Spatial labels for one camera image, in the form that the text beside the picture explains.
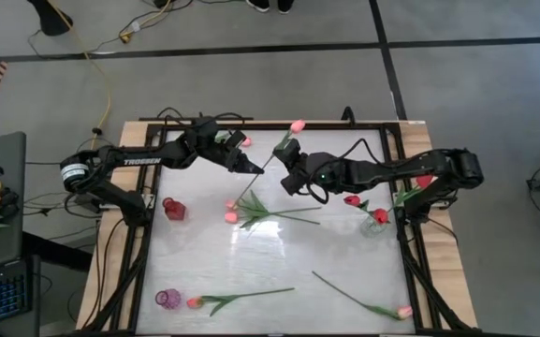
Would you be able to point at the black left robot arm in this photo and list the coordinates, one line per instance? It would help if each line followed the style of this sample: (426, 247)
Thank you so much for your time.
(176, 156)

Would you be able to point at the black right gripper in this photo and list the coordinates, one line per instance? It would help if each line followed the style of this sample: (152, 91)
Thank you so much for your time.
(309, 166)

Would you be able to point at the black aluminium table frame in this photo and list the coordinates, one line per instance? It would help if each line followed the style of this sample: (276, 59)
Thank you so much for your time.
(372, 126)

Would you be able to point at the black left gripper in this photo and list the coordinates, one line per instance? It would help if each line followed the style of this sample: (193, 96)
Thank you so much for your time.
(225, 154)

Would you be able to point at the clear cut glass vase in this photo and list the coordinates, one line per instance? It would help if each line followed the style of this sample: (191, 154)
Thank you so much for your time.
(370, 229)

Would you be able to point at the black table clamp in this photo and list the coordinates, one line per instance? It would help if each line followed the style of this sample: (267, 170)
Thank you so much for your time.
(348, 114)
(200, 118)

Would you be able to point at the person's black shoe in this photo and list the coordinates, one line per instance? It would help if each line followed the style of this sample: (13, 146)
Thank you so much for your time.
(258, 4)
(284, 4)

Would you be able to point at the red ribbed glass vase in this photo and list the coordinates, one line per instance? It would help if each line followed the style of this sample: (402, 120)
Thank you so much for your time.
(176, 211)

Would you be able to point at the red artificial tulip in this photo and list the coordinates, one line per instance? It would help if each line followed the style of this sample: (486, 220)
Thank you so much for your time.
(352, 200)
(381, 216)
(424, 181)

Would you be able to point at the long green foreground stem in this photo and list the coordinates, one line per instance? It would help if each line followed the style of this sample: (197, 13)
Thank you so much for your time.
(194, 302)

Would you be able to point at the black stand base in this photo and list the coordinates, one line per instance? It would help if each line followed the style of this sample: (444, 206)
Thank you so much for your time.
(52, 19)

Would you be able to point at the purple ribbed glass vase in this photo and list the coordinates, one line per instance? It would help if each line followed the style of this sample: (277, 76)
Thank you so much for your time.
(169, 299)

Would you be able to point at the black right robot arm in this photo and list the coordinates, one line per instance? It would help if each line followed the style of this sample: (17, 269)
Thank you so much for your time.
(391, 171)

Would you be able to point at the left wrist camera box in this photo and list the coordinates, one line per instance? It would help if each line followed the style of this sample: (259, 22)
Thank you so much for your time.
(237, 139)

